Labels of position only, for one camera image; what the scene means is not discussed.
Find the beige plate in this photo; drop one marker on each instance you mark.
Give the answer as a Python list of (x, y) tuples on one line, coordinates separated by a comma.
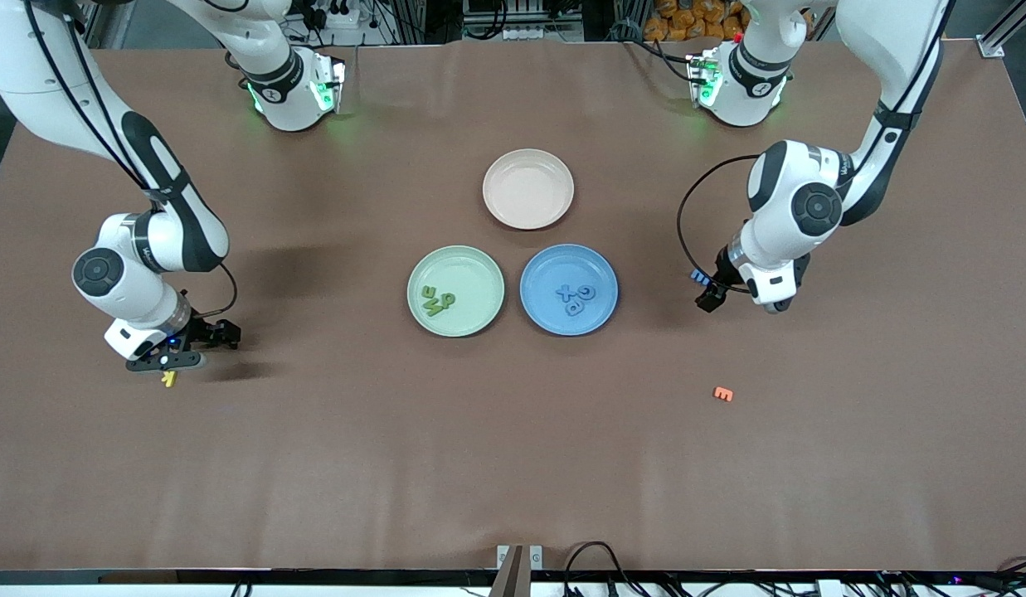
[(529, 189)]

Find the blue plate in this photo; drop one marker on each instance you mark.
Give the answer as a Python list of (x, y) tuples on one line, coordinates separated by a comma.
[(546, 269)]

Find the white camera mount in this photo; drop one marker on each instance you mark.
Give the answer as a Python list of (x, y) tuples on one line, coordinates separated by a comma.
[(770, 286), (131, 338)]

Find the blue foam letter m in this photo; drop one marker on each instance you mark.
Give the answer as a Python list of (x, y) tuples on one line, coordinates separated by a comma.
[(699, 276)]

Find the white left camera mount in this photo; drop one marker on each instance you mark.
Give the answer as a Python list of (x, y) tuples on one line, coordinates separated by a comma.
[(770, 286)]

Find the orange foam letter E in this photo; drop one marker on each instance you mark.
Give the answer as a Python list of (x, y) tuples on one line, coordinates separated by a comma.
[(723, 395)]

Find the green foam letter N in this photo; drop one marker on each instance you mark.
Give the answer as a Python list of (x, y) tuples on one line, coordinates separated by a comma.
[(434, 308)]

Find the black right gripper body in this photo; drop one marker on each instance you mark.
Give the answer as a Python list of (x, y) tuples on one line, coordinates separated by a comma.
[(204, 331)]

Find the pile of orange packets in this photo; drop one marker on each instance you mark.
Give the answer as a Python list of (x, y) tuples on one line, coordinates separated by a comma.
[(687, 18)]

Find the brown bar with white brackets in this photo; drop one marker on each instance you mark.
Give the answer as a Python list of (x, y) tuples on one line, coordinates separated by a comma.
[(511, 572)]

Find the blue foam letter a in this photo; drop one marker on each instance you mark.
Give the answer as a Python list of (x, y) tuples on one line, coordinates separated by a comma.
[(576, 309)]

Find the blue foam letter x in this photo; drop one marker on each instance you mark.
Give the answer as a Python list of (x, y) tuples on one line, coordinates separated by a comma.
[(566, 292)]

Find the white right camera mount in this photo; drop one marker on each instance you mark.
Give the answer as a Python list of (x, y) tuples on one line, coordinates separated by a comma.
[(131, 338)]

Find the white power strip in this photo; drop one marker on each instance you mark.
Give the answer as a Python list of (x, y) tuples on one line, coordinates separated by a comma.
[(338, 15), (521, 33)]

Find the yellow foam letter k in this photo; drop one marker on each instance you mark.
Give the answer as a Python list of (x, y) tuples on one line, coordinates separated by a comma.
[(169, 379)]

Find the green plate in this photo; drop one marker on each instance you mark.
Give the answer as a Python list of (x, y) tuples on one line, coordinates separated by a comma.
[(475, 278)]

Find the aluminium frame profile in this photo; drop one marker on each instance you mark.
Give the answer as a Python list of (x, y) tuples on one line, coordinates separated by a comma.
[(1010, 29)]

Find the blue foam letter e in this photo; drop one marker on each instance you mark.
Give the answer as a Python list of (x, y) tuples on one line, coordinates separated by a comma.
[(582, 292)]

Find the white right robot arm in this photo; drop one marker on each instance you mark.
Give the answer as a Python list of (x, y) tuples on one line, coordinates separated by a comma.
[(181, 232)]

